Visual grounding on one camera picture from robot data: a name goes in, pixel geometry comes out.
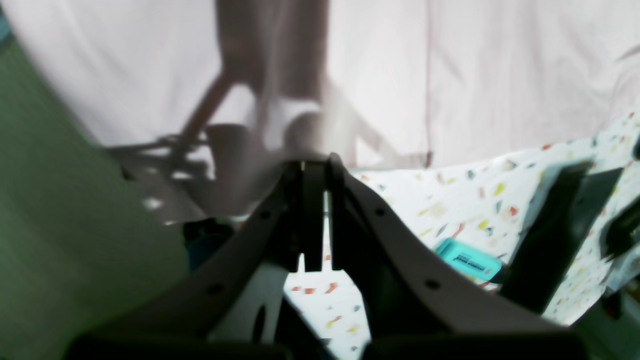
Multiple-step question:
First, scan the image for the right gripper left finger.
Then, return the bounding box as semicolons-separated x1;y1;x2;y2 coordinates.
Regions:
65;161;329;360

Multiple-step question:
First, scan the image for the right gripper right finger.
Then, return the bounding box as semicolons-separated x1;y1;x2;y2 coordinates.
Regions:
327;153;588;360

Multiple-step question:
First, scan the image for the pink T-shirt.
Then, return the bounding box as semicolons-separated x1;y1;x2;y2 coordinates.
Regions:
1;0;639;224

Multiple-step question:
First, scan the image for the turquoise highlighter marker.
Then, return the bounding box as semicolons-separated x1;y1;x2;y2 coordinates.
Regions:
434;238;508;285

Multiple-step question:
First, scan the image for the terrazzo pattern tablecloth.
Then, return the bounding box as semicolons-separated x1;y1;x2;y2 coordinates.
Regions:
280;107;640;360

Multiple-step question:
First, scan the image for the black hair dryer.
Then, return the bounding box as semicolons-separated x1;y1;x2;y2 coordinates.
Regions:
498;161;624;315

